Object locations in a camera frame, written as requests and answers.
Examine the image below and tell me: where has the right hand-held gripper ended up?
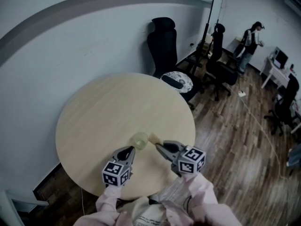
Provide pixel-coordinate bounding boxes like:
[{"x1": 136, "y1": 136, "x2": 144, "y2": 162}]
[{"x1": 155, "y1": 139, "x2": 207, "y2": 178}]

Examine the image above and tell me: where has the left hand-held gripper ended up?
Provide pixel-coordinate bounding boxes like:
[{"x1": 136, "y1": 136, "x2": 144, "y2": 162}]
[{"x1": 102, "y1": 145, "x2": 137, "y2": 187}]

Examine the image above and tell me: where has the translucent pale cup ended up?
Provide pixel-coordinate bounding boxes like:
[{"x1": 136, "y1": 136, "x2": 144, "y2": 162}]
[{"x1": 130, "y1": 132, "x2": 150, "y2": 151}]

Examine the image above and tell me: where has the small pale yellow piece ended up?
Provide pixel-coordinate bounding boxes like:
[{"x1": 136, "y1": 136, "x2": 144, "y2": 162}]
[{"x1": 149, "y1": 132, "x2": 163, "y2": 145}]

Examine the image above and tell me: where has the person's right forearm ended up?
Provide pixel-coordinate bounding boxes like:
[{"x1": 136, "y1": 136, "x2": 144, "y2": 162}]
[{"x1": 180, "y1": 173, "x2": 221, "y2": 208}]

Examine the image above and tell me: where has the person's left forearm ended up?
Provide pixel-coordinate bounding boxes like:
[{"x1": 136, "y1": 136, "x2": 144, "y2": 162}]
[{"x1": 95, "y1": 185, "x2": 123, "y2": 219}]

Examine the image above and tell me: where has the person's pink striped shirt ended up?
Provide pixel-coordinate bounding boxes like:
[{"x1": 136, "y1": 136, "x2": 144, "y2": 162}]
[{"x1": 75, "y1": 180, "x2": 243, "y2": 226}]

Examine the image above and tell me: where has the black chair armrest pad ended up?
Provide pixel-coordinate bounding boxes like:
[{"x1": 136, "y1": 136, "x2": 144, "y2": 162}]
[{"x1": 162, "y1": 76, "x2": 184, "y2": 89}]

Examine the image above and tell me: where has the floral round seat cushion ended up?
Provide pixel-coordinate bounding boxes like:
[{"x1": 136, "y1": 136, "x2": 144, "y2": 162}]
[{"x1": 160, "y1": 71, "x2": 194, "y2": 94}]

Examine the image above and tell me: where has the black office chair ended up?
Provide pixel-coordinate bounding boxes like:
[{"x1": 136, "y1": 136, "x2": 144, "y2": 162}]
[
  {"x1": 264, "y1": 75, "x2": 301, "y2": 137},
  {"x1": 202, "y1": 24, "x2": 239, "y2": 102},
  {"x1": 147, "y1": 17, "x2": 206, "y2": 111}
]

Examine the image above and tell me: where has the yellowish storage box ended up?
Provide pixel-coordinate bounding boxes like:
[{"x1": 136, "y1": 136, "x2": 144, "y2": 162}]
[{"x1": 202, "y1": 35, "x2": 214, "y2": 55}]

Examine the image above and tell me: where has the bluish grey bundle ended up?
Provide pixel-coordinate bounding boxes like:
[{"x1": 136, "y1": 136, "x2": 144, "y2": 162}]
[{"x1": 288, "y1": 144, "x2": 301, "y2": 174}]

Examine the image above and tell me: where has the white desk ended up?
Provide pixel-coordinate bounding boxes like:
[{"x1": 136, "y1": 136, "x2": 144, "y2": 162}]
[{"x1": 260, "y1": 56, "x2": 293, "y2": 89}]

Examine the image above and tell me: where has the black framed board stand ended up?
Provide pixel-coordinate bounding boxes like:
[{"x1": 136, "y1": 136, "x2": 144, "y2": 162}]
[{"x1": 196, "y1": 0, "x2": 224, "y2": 63}]

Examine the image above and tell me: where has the computer monitor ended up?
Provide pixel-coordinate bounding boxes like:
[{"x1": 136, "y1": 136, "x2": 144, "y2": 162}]
[{"x1": 274, "y1": 46, "x2": 289, "y2": 69}]

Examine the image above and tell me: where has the thin white cord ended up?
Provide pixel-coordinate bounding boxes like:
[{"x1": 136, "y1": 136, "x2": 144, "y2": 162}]
[{"x1": 80, "y1": 187, "x2": 87, "y2": 218}]

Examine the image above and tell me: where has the white floor cable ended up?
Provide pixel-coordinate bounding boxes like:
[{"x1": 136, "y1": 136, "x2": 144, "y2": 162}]
[{"x1": 225, "y1": 83, "x2": 297, "y2": 181}]

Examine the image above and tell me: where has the white shelf frame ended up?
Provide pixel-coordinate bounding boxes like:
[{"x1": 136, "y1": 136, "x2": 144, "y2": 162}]
[{"x1": 0, "y1": 189, "x2": 50, "y2": 226}]

